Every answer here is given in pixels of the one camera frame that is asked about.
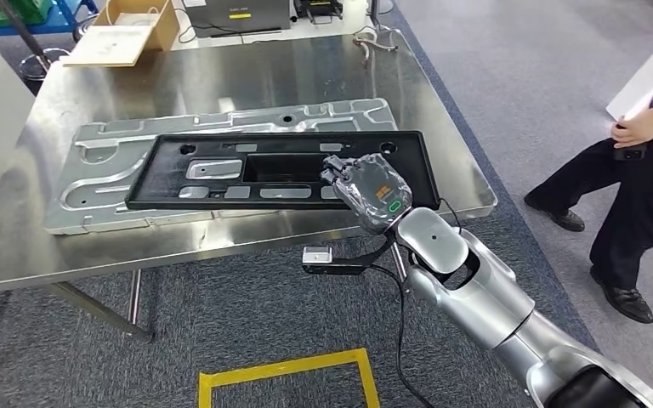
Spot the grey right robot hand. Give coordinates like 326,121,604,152
319,153,414,236

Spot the person's hand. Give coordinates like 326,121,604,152
610,106,653,149

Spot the black phone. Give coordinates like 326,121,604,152
613,143,649,162

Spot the black plastic panel part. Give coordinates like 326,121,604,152
124,130,442,213

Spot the stainless steel workbench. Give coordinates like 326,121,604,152
0,31,499,377

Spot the low blue shelf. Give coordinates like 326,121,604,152
0,0,100,38

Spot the white flat panel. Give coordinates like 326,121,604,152
605,15,653,122

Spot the person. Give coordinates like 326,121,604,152
523,48,653,325

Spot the metal clamp tool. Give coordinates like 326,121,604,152
351,26,402,67

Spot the white table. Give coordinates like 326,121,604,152
169,0,387,53

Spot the grey device yellow label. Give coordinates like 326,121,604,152
182,0,294,39

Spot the stamped metal plate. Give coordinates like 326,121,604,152
43,97,400,236

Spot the cardboard box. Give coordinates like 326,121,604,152
62,0,181,69

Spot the metal barrier stanchion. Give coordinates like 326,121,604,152
0,0,72,82

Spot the green plastic crate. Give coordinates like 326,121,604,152
0,0,55,26

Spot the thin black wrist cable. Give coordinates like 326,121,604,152
438,196,463,235

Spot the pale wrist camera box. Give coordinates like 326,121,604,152
302,246,334,266

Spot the black camera bracket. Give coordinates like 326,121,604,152
302,236,398,277

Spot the black camera cable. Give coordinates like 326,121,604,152
368,264,434,408

